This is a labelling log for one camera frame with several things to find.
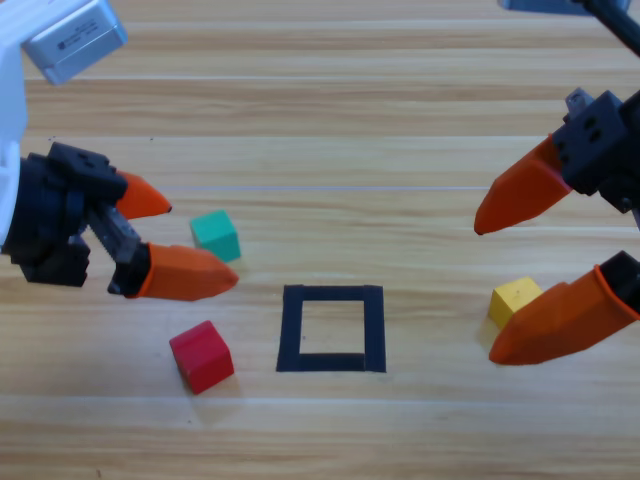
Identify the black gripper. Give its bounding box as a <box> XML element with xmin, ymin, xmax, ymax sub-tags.
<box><xmin>1</xmin><ymin>142</ymin><xmax>241</xmax><ymax>303</ymax></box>
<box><xmin>473</xmin><ymin>87</ymin><xmax>640</xmax><ymax>237</ymax></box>

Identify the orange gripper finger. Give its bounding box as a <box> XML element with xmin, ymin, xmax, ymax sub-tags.
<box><xmin>488</xmin><ymin>249</ymin><xmax>640</xmax><ymax>367</ymax></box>

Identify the green wooden block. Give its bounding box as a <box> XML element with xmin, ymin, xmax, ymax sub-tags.
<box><xmin>189</xmin><ymin>209</ymin><xmax>242</xmax><ymax>264</ymax></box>

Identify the yellow wooden block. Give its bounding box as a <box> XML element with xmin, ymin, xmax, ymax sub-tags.
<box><xmin>488</xmin><ymin>276</ymin><xmax>545</xmax><ymax>331</ymax></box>

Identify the red wooden block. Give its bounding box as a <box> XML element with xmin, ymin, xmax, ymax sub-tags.
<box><xmin>168</xmin><ymin>320</ymin><xmax>235</xmax><ymax>396</ymax></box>

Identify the black tape square outline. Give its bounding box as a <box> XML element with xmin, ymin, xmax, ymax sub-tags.
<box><xmin>275</xmin><ymin>284</ymin><xmax>387</xmax><ymax>374</ymax></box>

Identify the black camera cable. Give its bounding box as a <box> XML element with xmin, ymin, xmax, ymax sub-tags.
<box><xmin>572</xmin><ymin>0</ymin><xmax>640</xmax><ymax>57</ymax></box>

